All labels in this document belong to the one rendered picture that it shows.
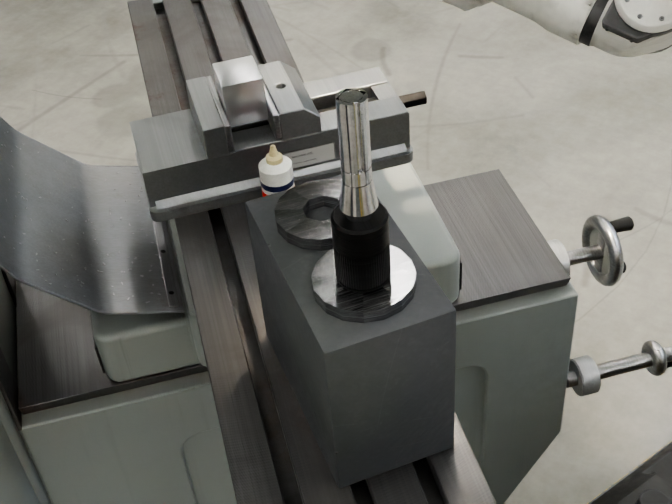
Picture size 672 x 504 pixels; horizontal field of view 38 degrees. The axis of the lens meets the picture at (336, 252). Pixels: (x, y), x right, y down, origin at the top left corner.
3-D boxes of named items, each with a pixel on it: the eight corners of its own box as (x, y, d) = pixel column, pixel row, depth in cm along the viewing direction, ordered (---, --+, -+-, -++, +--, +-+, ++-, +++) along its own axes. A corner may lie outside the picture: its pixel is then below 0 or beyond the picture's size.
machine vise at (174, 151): (379, 103, 140) (376, 34, 133) (415, 161, 129) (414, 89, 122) (136, 158, 134) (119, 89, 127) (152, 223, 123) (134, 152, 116)
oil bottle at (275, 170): (294, 204, 124) (285, 132, 117) (301, 224, 121) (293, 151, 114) (263, 211, 123) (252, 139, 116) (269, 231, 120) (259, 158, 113)
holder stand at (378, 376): (368, 301, 110) (358, 156, 97) (456, 447, 94) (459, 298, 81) (265, 334, 107) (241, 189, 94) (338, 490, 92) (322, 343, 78)
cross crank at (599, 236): (606, 249, 167) (614, 194, 159) (639, 295, 158) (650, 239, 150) (518, 269, 165) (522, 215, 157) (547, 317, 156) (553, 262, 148)
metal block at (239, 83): (257, 95, 128) (252, 54, 124) (268, 119, 124) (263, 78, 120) (218, 104, 127) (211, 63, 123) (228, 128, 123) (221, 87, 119)
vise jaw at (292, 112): (296, 82, 132) (293, 57, 130) (322, 131, 123) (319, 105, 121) (253, 92, 131) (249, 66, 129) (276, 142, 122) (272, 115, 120)
